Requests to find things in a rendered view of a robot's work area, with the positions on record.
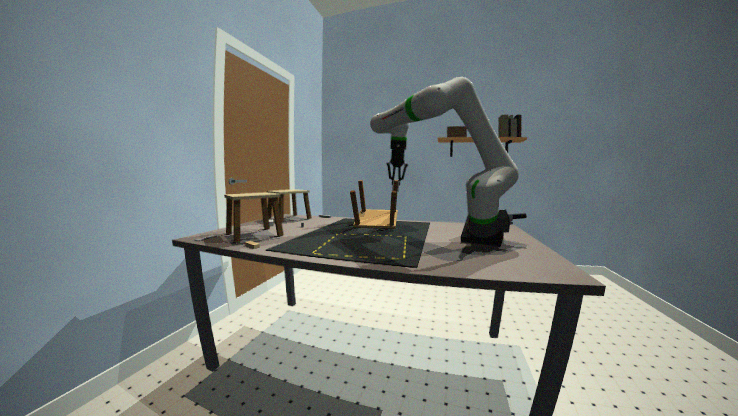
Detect dark grey mat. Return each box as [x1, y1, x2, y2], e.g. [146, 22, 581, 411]
[266, 218, 430, 268]

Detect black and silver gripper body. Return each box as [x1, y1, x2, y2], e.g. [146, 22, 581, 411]
[390, 149, 405, 167]

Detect small wooden stool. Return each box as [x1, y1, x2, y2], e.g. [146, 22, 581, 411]
[350, 180, 398, 229]

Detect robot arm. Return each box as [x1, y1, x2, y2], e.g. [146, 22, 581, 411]
[370, 77, 527, 238]

